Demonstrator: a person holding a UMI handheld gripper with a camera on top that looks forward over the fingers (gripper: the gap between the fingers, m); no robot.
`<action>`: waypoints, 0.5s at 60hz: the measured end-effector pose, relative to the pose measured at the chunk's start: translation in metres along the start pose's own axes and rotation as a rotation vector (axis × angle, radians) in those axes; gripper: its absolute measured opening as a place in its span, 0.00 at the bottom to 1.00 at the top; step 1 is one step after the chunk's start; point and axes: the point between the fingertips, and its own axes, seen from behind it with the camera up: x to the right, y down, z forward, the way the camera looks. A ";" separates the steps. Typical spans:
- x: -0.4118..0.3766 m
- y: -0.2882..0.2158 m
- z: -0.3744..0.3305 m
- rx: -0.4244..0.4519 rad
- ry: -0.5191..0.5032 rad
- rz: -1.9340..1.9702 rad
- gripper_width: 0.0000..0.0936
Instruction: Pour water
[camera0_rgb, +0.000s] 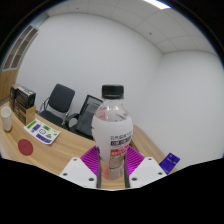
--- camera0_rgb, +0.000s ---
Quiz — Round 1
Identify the clear drink bottle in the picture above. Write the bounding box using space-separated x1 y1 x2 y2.
91 84 135 183

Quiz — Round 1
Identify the purple card package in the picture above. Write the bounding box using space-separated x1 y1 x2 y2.
158 152 181 175

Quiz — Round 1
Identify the white leaflet with coloured stickers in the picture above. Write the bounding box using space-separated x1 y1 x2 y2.
23 119 62 146

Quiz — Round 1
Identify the black cardboard box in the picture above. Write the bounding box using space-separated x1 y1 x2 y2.
9 84 37 107

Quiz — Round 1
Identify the white paper cup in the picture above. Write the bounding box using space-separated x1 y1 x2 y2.
0 106 14 133

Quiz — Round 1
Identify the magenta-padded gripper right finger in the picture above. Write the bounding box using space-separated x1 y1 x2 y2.
123 145 168 189

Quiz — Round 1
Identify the black box with orange label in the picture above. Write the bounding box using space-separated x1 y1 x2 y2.
13 99 37 126

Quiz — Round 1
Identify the wooden shelf cabinet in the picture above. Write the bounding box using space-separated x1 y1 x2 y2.
0 24 40 105

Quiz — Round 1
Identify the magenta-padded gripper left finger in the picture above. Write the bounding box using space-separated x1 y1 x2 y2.
59 145 102 190

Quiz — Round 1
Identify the flat round red coaster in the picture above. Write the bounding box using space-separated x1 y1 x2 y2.
17 138 35 157

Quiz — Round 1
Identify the black mesh office chair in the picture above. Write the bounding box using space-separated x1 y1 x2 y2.
64 94 105 141

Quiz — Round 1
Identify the rectangular ceiling light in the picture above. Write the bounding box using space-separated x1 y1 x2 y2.
143 0 172 11

